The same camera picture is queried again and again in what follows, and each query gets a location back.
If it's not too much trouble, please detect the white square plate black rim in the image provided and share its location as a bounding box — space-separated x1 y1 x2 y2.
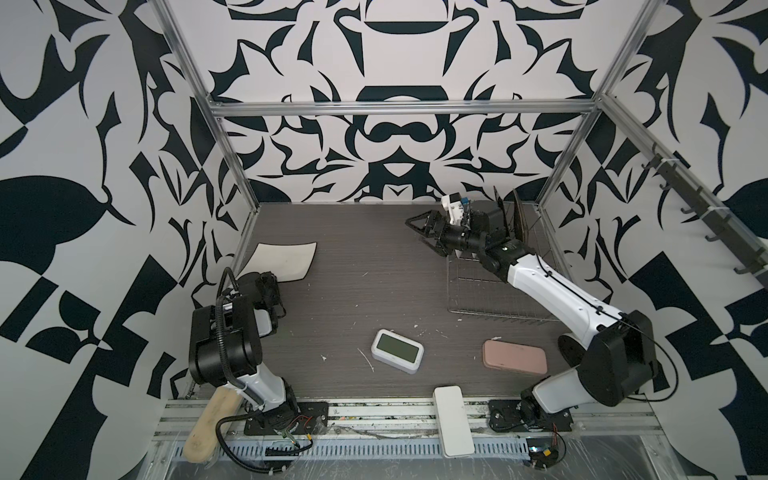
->
240 242 317 282

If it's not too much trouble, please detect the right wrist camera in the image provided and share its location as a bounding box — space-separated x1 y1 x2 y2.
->
441 193 470 226

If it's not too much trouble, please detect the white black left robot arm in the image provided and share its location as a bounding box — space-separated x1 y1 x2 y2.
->
185 269 330 475

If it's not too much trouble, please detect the white digital clock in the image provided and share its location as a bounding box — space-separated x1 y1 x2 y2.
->
371 329 425 375

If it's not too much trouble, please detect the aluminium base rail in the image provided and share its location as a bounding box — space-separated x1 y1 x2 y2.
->
151 397 663 461

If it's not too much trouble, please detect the pink flat case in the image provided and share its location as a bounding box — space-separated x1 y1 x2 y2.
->
482 340 548 375

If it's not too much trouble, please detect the chrome wire dish rack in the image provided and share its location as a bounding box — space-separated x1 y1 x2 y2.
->
446 202 570 323

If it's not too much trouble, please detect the aluminium cage frame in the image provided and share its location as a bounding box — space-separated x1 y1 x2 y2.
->
149 0 768 397

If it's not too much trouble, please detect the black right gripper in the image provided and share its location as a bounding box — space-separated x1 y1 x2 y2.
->
409 211 490 258

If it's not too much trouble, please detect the small circuit board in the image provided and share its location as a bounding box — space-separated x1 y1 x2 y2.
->
523 433 567 471

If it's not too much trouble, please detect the black wall hook rail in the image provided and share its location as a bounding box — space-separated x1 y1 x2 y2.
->
643 142 767 290

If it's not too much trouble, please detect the black square plate gold rim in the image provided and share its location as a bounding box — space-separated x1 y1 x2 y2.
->
512 189 528 245

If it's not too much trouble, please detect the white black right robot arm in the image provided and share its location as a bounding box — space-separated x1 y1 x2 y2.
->
405 203 667 430

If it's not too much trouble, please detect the beige foam roll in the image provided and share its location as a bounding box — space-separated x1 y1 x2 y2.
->
182 387 242 464

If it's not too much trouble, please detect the white rectangular box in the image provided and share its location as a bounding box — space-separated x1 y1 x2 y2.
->
433 386 475 458

